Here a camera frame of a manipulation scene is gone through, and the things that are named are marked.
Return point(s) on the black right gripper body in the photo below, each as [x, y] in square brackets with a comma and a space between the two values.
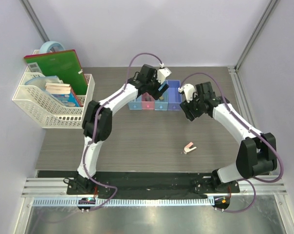
[194, 107]

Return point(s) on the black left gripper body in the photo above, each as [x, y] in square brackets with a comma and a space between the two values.
[153, 86]

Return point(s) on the pink drawer box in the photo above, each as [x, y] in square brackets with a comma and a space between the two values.
[148, 105]

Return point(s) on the light blue drawer box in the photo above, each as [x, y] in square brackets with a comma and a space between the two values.
[135, 104]

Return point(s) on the pink staple remover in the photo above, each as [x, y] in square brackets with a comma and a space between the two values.
[189, 148]

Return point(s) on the purple drawer box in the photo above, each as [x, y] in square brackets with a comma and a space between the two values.
[174, 97]

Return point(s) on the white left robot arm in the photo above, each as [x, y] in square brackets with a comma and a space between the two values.
[97, 124]

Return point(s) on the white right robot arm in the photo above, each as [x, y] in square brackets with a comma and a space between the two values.
[257, 151]

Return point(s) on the green folder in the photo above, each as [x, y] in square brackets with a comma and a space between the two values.
[63, 64]

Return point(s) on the stack of notebooks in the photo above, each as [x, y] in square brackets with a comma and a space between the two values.
[58, 88]

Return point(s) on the clear blue plastic pouch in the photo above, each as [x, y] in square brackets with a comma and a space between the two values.
[40, 82]

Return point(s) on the white mesh file organizer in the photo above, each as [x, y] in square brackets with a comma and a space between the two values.
[46, 110]

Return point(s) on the light blue tape roll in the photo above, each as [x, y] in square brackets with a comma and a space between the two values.
[49, 45]

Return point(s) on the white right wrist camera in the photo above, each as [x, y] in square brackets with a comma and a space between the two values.
[189, 91]

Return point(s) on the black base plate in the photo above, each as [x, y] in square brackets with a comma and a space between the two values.
[143, 185]

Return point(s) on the white slotted cable duct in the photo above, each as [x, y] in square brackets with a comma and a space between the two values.
[88, 201]

